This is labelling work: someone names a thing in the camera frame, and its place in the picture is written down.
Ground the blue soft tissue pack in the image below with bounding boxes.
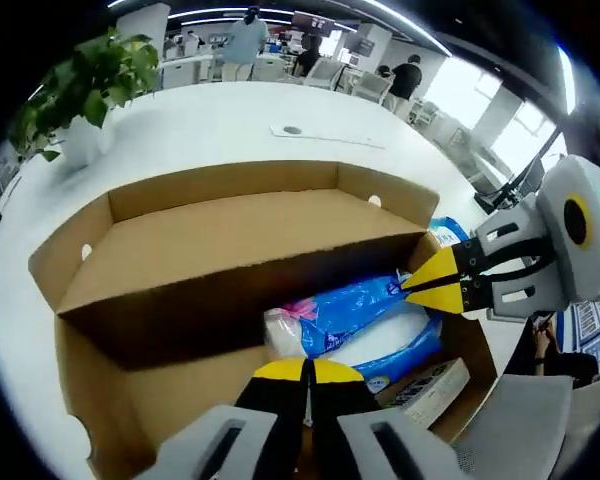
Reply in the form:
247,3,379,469
263,269,444,396

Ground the white square pillar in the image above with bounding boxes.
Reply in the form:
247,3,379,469
115,3,172,51

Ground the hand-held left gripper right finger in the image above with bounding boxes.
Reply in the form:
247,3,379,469
308,358,475,480

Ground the brown cardboard shoe box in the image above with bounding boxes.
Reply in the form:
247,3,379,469
27,159,499,476

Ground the white table cable cover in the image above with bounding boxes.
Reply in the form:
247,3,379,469
269,124,386,150

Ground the white plant pot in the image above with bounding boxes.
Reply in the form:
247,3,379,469
54,114,114,169

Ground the blue white poster board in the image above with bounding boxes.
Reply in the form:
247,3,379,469
569,299,600,371

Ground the grey mesh office chair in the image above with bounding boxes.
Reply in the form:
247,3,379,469
452,373,576,480

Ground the green leafy plant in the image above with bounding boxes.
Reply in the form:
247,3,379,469
9,27,161,164

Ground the small white carton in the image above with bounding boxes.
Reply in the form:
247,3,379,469
389,357,471,429

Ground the white office chair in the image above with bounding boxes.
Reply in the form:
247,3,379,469
304,57,346,91
354,69,394,104

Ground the dark red wall screen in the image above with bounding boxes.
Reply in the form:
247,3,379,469
290,10,334,32

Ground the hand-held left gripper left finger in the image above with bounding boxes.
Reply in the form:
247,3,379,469
133,357,312,480

